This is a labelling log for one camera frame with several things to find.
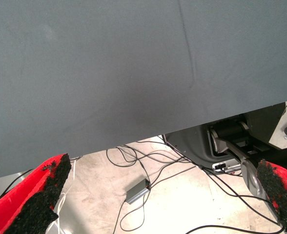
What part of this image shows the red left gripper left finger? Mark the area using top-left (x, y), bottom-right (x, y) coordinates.
top-left (0, 153), bottom-right (72, 234)

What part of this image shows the silver metal bracket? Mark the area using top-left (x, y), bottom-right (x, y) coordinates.
top-left (206, 121), bottom-right (271, 203)

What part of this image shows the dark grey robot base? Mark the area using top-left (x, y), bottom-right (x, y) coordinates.
top-left (164, 101), bottom-right (287, 175)

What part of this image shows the small grey adapter box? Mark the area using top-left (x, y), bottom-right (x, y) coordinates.
top-left (125, 178), bottom-right (151, 205)

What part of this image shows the thin black floor cable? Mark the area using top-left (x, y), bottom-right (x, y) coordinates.
top-left (198, 164), bottom-right (287, 230)
top-left (106, 138), bottom-right (200, 186)
top-left (113, 192), bottom-right (150, 234)

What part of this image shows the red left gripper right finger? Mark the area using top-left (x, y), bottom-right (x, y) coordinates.
top-left (257, 159), bottom-right (287, 234)

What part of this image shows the thin white floor cable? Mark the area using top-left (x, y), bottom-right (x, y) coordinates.
top-left (47, 157), bottom-right (80, 234)

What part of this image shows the dark grey table cloth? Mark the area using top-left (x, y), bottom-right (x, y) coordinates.
top-left (0, 0), bottom-right (287, 181)

